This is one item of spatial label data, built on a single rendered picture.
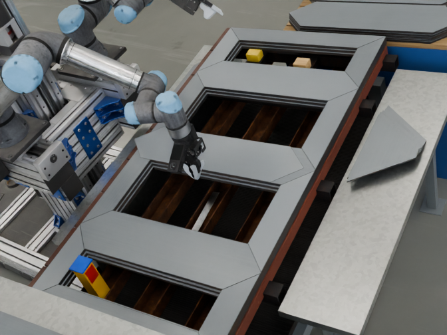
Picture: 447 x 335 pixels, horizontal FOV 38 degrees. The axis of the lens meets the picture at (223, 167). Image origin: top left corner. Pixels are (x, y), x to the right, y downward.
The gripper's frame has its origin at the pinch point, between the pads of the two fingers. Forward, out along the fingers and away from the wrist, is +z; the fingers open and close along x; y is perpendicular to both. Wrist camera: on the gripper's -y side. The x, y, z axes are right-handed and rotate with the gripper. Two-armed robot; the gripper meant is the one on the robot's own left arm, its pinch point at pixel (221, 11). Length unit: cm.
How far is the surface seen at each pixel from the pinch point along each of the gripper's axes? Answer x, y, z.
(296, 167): 28, 31, 54
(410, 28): -24, -36, 67
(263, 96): -10.8, 18.9, 31.3
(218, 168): 20, 48, 31
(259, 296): 62, 66, 62
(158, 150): 4, 58, 9
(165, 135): -2, 52, 7
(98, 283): 44, 99, 18
